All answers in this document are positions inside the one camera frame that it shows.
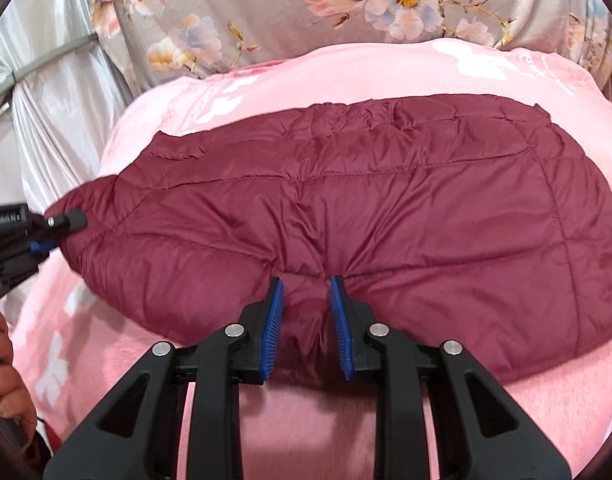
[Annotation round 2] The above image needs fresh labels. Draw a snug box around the maroon quilted down jacket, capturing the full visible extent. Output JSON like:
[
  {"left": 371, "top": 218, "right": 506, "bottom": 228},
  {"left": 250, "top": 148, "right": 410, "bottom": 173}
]
[{"left": 51, "top": 94, "right": 612, "bottom": 388}]

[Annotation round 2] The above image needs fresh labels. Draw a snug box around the person's left hand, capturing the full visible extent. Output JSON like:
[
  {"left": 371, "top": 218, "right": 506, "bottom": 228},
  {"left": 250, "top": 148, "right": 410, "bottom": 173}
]
[{"left": 0, "top": 312, "right": 37, "bottom": 454}]

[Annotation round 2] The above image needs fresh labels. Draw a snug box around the pink fleece blanket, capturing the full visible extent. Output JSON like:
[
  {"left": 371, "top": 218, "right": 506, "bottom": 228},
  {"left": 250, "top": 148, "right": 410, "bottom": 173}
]
[{"left": 13, "top": 39, "right": 612, "bottom": 479}]

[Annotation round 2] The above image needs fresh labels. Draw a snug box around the silver satin curtain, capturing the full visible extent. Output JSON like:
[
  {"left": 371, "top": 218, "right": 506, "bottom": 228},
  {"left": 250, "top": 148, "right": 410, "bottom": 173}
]
[{"left": 0, "top": 0, "right": 131, "bottom": 211}]

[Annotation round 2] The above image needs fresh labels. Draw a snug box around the grey floral bed sheet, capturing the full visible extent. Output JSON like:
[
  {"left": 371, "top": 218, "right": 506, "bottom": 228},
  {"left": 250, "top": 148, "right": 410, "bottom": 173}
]
[{"left": 89, "top": 0, "right": 612, "bottom": 96}]

